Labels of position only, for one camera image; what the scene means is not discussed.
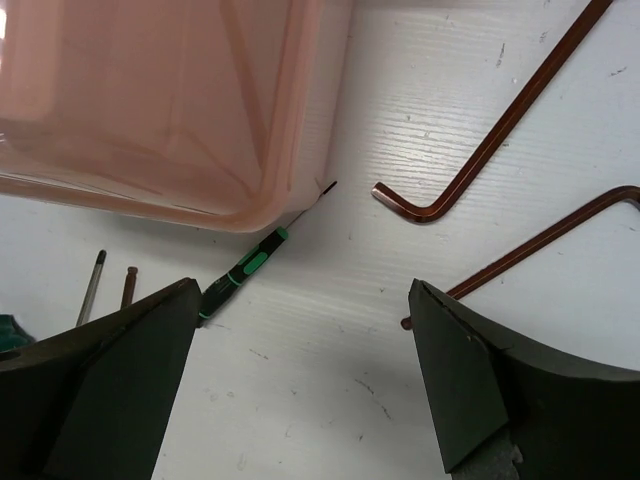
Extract black green precision screwdriver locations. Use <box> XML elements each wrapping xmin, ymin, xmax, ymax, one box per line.
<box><xmin>198</xmin><ymin>180</ymin><xmax>338</xmax><ymax>328</ymax></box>

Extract blue red handled screwdriver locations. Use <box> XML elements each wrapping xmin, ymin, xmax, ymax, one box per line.
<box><xmin>76</xmin><ymin>249</ymin><xmax>107</xmax><ymax>327</ymax></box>

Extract pink plastic toolbox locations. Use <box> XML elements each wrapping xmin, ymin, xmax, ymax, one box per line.
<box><xmin>1</xmin><ymin>0</ymin><xmax>353</xmax><ymax>233</ymax></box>

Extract small brown hex key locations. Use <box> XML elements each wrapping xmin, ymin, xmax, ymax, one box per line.
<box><xmin>120</xmin><ymin>266</ymin><xmax>138</xmax><ymax>309</ymax></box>

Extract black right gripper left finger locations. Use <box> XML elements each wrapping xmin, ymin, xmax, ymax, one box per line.
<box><xmin>1</xmin><ymin>278</ymin><xmax>200</xmax><ymax>479</ymax></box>

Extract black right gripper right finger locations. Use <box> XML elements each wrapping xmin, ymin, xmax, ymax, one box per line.
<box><xmin>409</xmin><ymin>280</ymin><xmax>639</xmax><ymax>479</ymax></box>

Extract large brown hex key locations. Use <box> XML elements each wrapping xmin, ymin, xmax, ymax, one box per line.
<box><xmin>372</xmin><ymin>0</ymin><xmax>615</xmax><ymax>225</ymax></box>

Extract green orange stubby screwdriver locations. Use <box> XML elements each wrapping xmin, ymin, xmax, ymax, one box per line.
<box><xmin>0</xmin><ymin>314</ymin><xmax>35</xmax><ymax>353</ymax></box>

